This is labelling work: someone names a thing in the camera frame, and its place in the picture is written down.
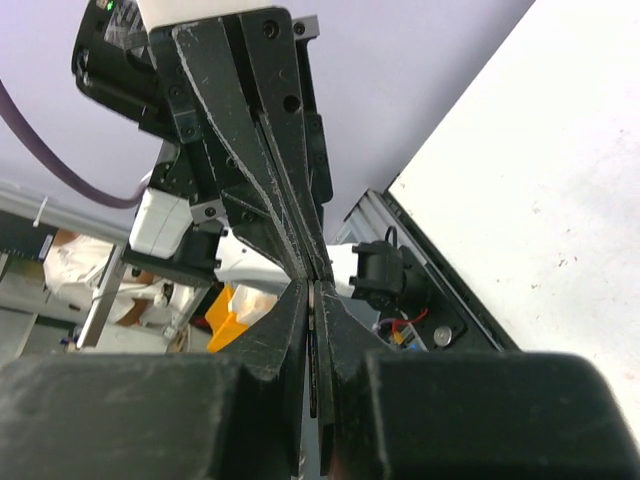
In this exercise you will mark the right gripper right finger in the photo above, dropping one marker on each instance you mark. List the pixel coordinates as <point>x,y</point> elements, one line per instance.
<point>383,414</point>

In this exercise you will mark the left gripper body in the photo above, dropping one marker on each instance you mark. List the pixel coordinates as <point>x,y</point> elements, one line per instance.
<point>217,174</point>

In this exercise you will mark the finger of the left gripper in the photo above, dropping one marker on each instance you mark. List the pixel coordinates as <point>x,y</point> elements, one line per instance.
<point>204,50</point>
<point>273,61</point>

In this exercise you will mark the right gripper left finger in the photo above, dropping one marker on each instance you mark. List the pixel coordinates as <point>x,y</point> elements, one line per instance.
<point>235,414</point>

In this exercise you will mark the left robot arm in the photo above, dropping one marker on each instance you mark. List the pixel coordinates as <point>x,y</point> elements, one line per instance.
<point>112,66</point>

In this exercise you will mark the yellow plastic bin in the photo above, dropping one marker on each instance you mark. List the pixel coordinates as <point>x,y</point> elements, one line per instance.
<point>223,321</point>

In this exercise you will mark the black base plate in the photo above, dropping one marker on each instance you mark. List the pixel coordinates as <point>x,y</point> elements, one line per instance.
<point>422,303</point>

